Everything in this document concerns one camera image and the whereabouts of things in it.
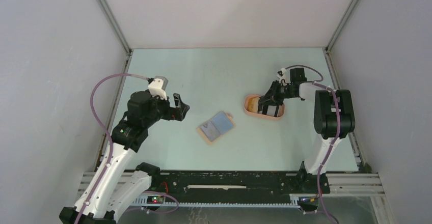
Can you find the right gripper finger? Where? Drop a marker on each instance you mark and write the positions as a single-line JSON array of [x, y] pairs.
[[270, 98], [260, 108]]

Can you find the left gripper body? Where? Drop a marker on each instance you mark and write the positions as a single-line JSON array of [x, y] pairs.
[[164, 111]]

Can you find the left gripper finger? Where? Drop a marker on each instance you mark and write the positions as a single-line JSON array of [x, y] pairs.
[[178, 114], [179, 104]]

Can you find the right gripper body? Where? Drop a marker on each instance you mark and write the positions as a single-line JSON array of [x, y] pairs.
[[285, 91]]

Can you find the white credit card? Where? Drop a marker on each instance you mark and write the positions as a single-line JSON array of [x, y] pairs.
[[270, 110]]

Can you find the gold credit card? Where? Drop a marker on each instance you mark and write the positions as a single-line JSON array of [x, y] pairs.
[[253, 105]]

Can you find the grey silver credit card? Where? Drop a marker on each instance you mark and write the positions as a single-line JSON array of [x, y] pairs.
[[210, 132]]

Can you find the beige leather card holder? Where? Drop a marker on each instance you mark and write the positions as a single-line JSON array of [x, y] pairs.
[[223, 121]]

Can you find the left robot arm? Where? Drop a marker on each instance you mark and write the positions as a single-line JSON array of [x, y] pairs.
[[102, 202]]

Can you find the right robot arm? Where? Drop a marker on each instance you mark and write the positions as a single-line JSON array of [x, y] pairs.
[[333, 117]]

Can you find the pink oval tray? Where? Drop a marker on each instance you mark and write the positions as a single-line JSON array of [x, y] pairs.
[[281, 113]]

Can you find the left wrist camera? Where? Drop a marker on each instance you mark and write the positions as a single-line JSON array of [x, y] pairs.
[[157, 86]]

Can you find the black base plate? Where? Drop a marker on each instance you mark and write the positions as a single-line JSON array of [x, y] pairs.
[[238, 187]]

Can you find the aluminium frame rail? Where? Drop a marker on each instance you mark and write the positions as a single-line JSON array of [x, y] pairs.
[[341, 185]]

